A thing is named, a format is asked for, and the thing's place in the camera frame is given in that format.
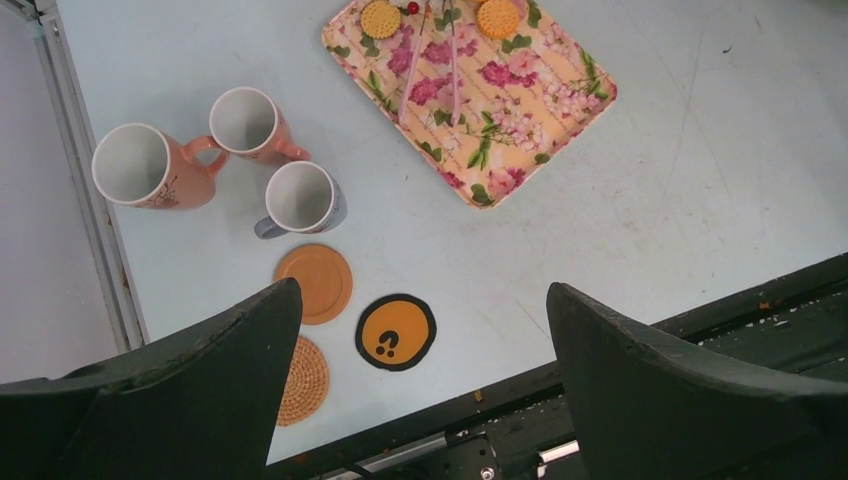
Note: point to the small pink cup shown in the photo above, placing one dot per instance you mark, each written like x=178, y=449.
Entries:
x=246, y=121

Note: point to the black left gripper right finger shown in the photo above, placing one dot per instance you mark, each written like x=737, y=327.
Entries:
x=645, y=404

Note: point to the floral rectangular tray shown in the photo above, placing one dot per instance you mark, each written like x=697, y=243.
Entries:
x=522, y=99

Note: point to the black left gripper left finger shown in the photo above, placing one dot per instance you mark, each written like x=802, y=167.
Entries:
x=201, y=403

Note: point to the orange question mark coaster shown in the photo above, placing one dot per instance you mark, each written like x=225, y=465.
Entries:
x=395, y=332

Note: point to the lower wooden round coaster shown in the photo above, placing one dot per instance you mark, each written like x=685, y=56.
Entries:
x=306, y=386

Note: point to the small yellow cookie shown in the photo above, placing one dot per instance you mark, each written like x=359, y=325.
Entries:
x=380, y=19

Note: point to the upper wooden round coaster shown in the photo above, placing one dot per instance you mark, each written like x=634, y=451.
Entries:
x=325, y=280

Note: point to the pink mug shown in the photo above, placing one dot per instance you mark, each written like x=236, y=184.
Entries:
x=137, y=165

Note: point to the wooden round coaster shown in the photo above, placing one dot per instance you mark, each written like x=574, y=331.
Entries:
x=306, y=386
x=325, y=280

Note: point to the blue grey mug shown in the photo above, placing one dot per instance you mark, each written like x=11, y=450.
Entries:
x=301, y=197

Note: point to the orange round biscuit lower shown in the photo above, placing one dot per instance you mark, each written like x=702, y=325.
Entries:
x=498, y=19

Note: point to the pink handled metal tongs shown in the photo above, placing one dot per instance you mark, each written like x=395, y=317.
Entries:
x=446, y=7

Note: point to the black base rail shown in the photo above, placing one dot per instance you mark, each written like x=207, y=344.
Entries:
x=521, y=428

